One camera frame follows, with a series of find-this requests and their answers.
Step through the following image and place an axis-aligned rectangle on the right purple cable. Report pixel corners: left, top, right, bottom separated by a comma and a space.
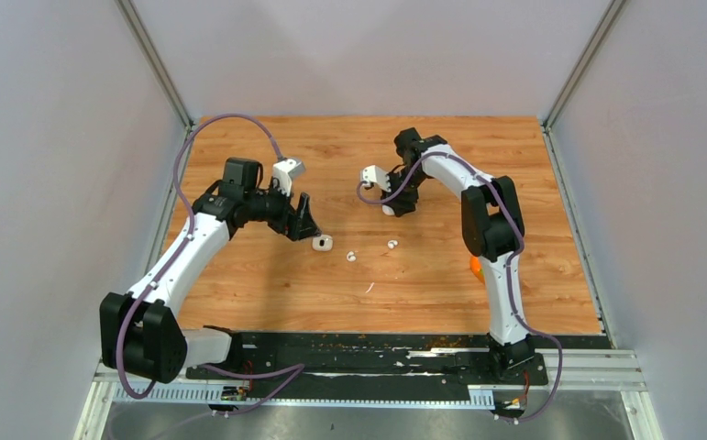
356, 150, 565, 424

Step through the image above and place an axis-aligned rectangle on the white gold earbud case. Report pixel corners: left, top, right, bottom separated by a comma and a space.
311, 235, 334, 252

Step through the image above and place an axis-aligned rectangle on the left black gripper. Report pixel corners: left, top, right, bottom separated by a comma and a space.
245, 177, 322, 241

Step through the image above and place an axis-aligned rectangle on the orange ring toy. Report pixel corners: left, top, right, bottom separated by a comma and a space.
469, 256, 485, 284

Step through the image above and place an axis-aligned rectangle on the white slotted cable duct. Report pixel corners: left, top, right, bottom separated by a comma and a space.
113, 386, 496, 411

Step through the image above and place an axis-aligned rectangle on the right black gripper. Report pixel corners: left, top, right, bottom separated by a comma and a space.
379, 167, 428, 216

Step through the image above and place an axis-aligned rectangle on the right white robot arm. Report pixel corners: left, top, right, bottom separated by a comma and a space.
359, 128, 535, 383

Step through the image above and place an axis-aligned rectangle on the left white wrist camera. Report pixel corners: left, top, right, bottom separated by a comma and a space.
271, 158, 305, 198

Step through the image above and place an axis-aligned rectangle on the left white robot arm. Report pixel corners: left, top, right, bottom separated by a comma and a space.
99, 158, 321, 383

